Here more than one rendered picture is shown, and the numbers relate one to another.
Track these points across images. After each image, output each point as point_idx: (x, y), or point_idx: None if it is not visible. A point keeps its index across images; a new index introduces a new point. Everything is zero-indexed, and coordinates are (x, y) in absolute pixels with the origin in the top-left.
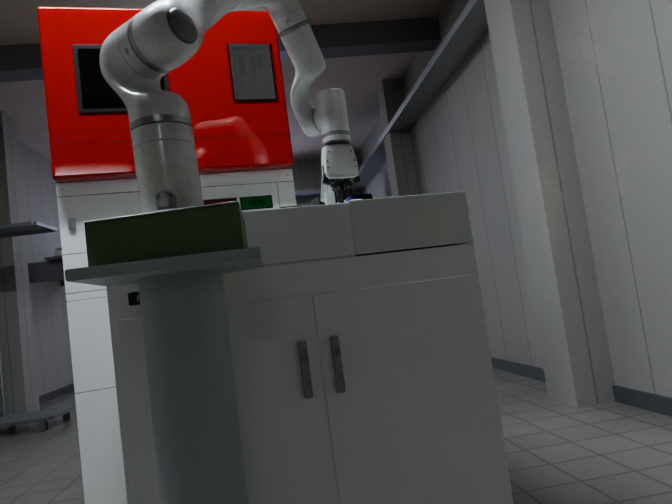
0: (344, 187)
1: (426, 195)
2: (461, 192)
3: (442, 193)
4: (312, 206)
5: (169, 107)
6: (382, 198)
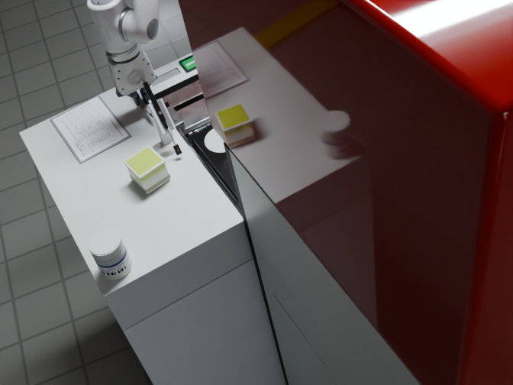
0: (136, 94)
1: (61, 113)
2: (24, 131)
3: (43, 121)
4: (168, 63)
5: None
6: (104, 92)
